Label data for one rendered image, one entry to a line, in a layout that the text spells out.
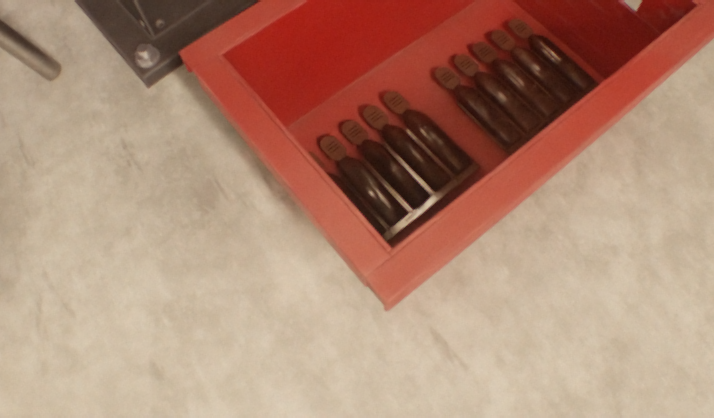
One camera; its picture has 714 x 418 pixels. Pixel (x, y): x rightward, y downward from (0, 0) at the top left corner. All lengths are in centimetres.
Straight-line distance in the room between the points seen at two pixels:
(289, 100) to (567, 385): 28
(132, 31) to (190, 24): 5
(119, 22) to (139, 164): 14
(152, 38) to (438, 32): 25
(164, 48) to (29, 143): 14
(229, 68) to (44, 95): 25
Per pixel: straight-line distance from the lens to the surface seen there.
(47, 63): 56
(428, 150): 44
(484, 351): 41
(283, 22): 38
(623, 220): 46
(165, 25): 53
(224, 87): 35
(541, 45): 50
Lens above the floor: 39
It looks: 66 degrees down
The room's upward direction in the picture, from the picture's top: 7 degrees counter-clockwise
